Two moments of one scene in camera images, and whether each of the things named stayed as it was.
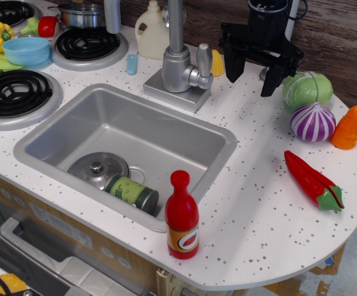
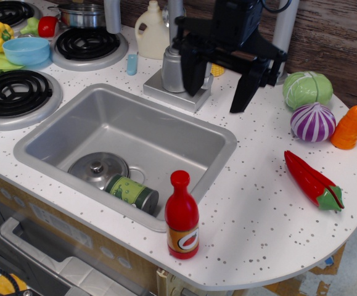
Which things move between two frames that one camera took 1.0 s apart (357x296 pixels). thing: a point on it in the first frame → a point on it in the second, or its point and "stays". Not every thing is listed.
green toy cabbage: [306, 87] stays
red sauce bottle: [182, 218] stays
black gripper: [264, 38] → [233, 31]
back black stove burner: [15, 12] stays
